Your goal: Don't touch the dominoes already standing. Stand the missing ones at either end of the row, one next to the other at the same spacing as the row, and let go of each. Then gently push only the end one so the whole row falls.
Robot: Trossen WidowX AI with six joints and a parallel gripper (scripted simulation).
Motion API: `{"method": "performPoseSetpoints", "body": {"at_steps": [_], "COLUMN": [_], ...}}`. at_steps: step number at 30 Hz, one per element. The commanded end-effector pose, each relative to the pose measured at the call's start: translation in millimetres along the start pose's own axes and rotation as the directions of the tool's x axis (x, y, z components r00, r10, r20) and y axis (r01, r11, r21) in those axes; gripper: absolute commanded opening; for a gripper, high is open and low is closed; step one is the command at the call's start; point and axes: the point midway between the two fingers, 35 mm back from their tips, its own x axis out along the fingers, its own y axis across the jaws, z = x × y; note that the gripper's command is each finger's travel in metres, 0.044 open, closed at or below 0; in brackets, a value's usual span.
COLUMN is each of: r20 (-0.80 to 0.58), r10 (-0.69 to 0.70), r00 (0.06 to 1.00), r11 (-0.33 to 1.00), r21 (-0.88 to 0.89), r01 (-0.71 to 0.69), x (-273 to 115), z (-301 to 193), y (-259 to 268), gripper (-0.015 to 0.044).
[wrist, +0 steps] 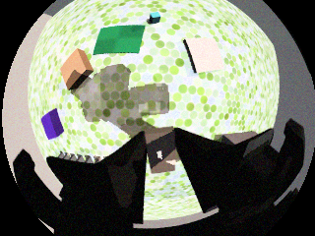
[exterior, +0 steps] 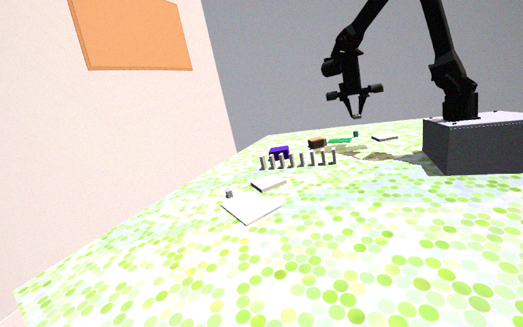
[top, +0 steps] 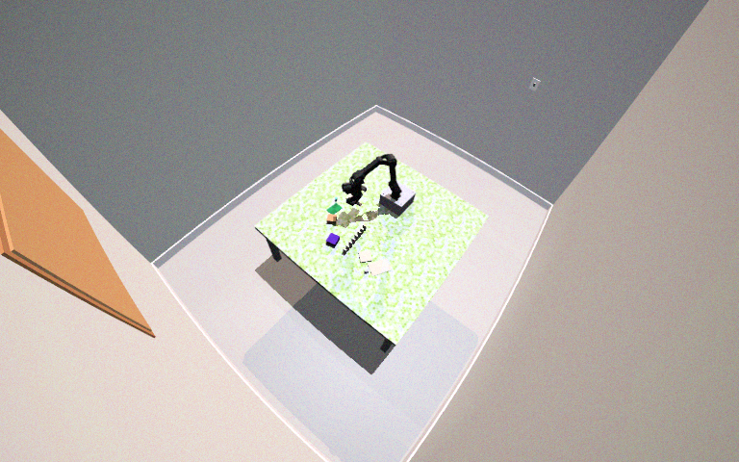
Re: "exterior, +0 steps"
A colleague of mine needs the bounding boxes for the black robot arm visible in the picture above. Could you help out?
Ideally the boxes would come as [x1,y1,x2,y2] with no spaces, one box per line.
[321,0,481,122]

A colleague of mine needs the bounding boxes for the purple rectangular block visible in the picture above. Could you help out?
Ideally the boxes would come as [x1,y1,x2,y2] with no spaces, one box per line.
[268,145,289,161]

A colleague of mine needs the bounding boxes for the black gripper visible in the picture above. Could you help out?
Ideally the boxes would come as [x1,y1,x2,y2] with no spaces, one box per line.
[326,70,383,118]

